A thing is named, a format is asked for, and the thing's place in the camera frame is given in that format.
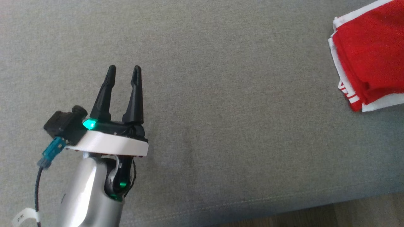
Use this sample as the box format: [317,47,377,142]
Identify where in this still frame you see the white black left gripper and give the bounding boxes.
[65,64,149,158]

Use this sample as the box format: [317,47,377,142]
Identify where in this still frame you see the red garment with white stripe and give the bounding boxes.
[328,0,404,113]

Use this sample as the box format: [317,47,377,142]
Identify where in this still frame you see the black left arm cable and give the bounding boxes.
[35,137,67,227]

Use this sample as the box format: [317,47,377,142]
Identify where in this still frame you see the white cable label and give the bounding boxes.
[12,208,41,227]

